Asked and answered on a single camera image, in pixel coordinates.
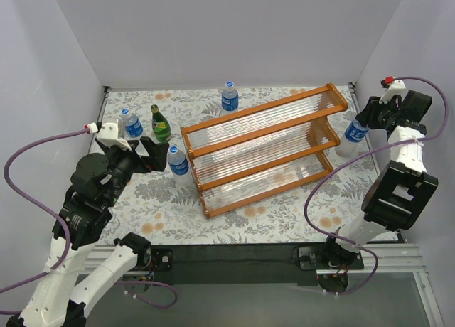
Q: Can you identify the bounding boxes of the orange three-tier glass shelf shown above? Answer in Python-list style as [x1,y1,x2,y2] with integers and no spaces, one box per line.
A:
[181,83,348,218]

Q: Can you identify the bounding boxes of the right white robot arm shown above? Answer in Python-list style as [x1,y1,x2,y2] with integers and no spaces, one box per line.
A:
[321,90,439,269]

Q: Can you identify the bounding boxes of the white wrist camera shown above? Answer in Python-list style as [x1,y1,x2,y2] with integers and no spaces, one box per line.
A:
[379,76,407,104]
[95,119,131,150]

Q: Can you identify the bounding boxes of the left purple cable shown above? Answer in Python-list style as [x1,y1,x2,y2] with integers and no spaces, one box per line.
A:
[0,122,99,316]

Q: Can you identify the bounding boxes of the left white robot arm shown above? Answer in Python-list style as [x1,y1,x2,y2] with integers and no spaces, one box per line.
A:
[6,137,168,326]

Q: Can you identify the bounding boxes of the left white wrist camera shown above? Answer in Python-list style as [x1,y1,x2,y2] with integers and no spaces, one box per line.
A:
[95,119,131,150]

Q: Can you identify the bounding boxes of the aluminium front frame rail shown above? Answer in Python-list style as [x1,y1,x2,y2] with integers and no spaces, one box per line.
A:
[87,242,444,326]

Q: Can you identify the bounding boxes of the purple cable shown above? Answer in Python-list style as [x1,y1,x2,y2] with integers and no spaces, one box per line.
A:
[0,122,99,316]
[304,76,451,296]

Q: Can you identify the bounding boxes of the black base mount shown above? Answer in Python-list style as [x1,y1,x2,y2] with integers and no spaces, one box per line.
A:
[290,245,364,271]
[134,248,174,272]

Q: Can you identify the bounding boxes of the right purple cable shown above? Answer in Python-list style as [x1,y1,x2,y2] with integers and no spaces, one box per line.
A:
[304,76,451,296]

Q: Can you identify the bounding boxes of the green glass bottle upright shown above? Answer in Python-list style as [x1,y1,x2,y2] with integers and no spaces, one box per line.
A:
[151,104,171,143]

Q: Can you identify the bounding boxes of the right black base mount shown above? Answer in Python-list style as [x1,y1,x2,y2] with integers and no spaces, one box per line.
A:
[290,245,364,271]

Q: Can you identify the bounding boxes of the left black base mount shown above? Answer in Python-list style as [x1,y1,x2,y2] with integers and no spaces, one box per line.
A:
[134,248,174,272]

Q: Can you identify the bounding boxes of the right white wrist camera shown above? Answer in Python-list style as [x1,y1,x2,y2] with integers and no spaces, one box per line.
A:
[379,76,407,104]

